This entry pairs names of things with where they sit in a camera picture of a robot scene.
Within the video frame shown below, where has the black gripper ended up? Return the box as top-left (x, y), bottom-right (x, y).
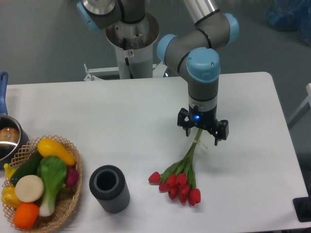
top-left (177, 105), bottom-right (229, 146)

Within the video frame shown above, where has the red tulip bouquet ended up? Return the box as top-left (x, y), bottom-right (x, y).
top-left (148, 129), bottom-right (203, 206)

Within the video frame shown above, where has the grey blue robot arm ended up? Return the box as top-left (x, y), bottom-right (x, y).
top-left (77, 0), bottom-right (239, 142)

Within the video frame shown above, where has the white furniture leg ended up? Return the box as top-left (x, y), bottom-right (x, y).
top-left (287, 83), bottom-right (311, 130)

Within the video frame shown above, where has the dark grey ribbed vase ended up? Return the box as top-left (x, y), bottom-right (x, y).
top-left (89, 165), bottom-right (130, 214)

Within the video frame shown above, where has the black device at edge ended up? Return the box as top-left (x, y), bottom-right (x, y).
top-left (293, 197), bottom-right (311, 222)

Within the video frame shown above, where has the blue plastic bag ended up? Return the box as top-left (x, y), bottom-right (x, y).
top-left (265, 0), bottom-right (311, 46)

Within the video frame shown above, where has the red radish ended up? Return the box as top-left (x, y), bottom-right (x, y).
top-left (64, 166), bottom-right (79, 187)

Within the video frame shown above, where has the woven wicker basket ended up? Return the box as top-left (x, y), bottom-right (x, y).
top-left (0, 135), bottom-right (83, 233)

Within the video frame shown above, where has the yellow squash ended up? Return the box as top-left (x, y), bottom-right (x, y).
top-left (37, 138), bottom-right (76, 166)

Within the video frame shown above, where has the green bok choy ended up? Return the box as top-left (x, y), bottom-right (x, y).
top-left (37, 155), bottom-right (67, 217)

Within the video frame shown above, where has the dark green cucumber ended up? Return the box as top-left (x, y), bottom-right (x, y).
top-left (10, 150), bottom-right (43, 185)

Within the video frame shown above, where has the beige round disc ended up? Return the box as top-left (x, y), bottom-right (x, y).
top-left (15, 175), bottom-right (44, 202)

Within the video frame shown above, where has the orange fruit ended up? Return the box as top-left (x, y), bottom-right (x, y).
top-left (13, 202), bottom-right (39, 230)

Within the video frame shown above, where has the yellow banana tip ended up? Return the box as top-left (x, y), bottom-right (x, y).
top-left (3, 163), bottom-right (16, 180)

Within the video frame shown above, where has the yellow bell pepper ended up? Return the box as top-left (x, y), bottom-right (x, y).
top-left (1, 185), bottom-right (22, 209)

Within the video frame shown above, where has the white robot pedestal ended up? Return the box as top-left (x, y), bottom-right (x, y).
top-left (85, 13), bottom-right (159, 81)

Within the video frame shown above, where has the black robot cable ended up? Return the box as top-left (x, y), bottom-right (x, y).
top-left (122, 37), bottom-right (134, 79)

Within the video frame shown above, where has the blue handled saucepan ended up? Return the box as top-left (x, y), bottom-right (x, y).
top-left (0, 71), bottom-right (29, 170)

